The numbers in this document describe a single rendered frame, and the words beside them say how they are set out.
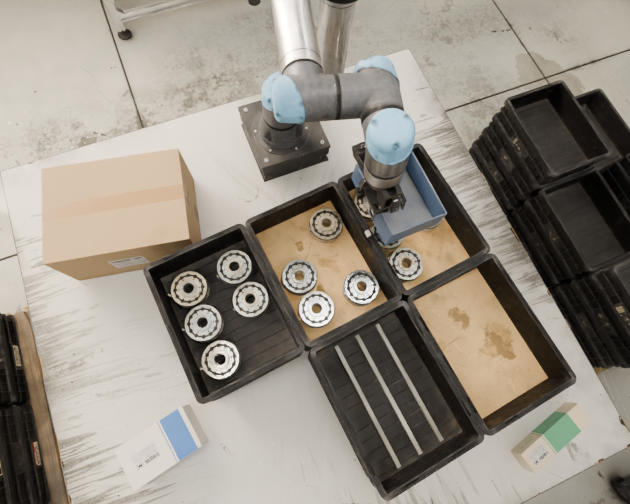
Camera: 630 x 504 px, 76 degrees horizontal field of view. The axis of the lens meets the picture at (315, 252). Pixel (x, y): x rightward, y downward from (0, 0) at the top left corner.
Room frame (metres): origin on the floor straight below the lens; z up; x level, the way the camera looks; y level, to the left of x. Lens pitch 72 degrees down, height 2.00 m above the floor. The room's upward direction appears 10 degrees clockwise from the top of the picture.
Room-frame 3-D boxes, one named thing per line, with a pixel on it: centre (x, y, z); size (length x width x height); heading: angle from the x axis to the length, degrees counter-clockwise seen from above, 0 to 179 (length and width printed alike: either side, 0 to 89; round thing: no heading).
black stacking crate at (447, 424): (0.00, -0.26, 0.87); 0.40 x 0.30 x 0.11; 37
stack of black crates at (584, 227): (0.84, -1.14, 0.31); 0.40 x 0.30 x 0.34; 32
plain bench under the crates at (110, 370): (0.24, 0.03, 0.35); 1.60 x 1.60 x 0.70; 32
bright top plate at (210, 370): (0.01, 0.20, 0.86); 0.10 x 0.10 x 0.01
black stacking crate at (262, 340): (0.14, 0.22, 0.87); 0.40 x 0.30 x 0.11; 37
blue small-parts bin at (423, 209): (0.47, -0.18, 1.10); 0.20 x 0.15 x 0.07; 33
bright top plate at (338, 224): (0.46, -0.02, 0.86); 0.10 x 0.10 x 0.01
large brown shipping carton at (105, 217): (0.39, 0.60, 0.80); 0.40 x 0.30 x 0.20; 111
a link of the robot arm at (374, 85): (0.48, -0.05, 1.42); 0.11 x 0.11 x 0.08; 17
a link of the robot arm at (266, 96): (0.79, 0.17, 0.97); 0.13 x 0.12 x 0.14; 107
